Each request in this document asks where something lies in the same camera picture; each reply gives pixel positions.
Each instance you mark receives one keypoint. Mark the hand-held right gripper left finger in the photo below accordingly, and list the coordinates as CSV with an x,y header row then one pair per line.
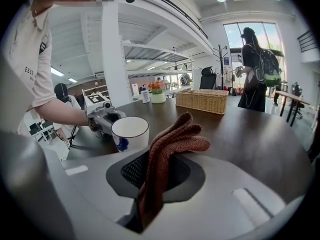
x,y
100,181

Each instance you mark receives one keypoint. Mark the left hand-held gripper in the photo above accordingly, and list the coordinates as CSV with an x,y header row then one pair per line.
x,y
97,101

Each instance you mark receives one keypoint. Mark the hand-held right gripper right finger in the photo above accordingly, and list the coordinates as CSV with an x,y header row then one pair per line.
x,y
220,209

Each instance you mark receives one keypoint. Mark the white mug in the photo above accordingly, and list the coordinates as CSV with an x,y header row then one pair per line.
x,y
130,134

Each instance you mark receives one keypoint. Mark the reddish-brown knitted cloth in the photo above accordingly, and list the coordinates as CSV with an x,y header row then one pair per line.
x,y
175,139

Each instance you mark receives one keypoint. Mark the person's left forearm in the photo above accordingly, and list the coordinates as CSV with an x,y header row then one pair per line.
x,y
65,114

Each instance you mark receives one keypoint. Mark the white pump bottle blue cap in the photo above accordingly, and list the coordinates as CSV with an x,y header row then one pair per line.
x,y
145,96

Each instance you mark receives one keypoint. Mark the white pot with flowers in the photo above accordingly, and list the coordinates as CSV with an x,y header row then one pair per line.
x,y
158,96

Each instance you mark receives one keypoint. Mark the wicker basket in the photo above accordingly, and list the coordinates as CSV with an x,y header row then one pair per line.
x,y
202,101

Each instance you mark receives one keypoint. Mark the person's white shirt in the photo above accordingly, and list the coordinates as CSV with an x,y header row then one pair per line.
x,y
30,59

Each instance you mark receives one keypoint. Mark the black high-back office chair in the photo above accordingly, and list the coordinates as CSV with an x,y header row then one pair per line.
x,y
208,79

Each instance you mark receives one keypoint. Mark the black coat rack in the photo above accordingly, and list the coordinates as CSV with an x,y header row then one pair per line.
x,y
220,66

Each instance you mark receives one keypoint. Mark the black mesh chair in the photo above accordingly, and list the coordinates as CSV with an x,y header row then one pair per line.
x,y
297,90

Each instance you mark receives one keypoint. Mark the green and black backpack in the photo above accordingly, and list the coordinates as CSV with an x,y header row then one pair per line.
x,y
270,69

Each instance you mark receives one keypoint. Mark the black metal balcony railing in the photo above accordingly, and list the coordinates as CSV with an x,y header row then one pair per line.
x,y
308,41

